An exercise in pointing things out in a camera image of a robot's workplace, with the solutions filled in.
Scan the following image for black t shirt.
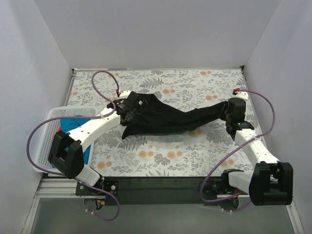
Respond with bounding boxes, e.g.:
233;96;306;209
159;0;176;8
122;92;228;139

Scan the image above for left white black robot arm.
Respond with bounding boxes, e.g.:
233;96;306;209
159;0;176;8
48;91;142;195

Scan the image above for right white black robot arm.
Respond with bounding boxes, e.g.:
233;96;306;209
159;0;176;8
220;97;293;206

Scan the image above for blue t shirt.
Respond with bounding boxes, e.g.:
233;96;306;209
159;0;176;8
59;118;91;164

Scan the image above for white plastic laundry basket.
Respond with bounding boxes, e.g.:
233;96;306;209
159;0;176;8
34;106;98;173

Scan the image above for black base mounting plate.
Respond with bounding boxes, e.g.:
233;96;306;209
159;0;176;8
75;176;239;205

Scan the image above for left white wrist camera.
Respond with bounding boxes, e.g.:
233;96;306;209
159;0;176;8
117;91;131;98

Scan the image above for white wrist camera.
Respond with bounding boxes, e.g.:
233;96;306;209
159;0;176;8
117;91;131;98
233;88;249;101

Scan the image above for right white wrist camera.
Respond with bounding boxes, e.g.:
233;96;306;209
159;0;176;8
233;88;249;101

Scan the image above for aluminium frame rail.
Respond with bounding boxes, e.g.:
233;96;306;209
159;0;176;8
36;177;293;197

